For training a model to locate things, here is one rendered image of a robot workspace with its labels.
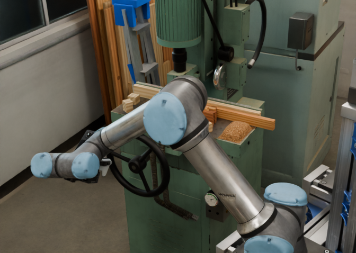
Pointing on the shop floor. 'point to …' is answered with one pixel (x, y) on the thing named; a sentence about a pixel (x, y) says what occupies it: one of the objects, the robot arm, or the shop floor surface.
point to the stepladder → (121, 0)
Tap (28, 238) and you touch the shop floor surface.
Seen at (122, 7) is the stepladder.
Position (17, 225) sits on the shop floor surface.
